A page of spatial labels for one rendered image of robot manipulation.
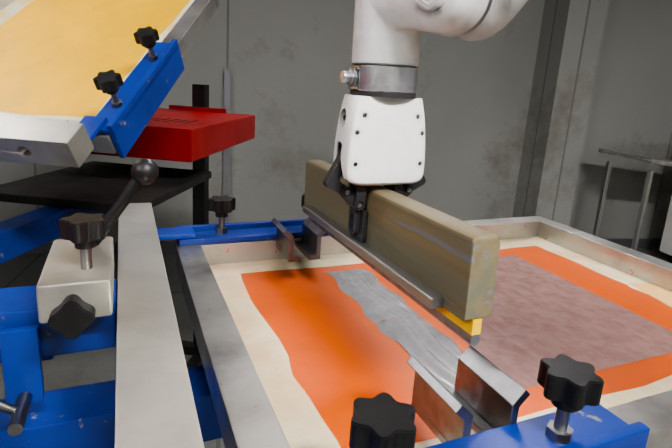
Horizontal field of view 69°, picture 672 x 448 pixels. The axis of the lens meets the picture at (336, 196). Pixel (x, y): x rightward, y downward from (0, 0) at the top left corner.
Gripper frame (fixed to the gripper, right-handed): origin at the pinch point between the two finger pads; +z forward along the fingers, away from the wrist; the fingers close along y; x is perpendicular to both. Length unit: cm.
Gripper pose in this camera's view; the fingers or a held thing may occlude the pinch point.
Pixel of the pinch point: (373, 222)
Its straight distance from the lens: 59.7
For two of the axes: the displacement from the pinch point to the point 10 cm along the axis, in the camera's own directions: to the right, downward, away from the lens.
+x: -3.9, -2.3, 8.9
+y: 9.2, -0.4, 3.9
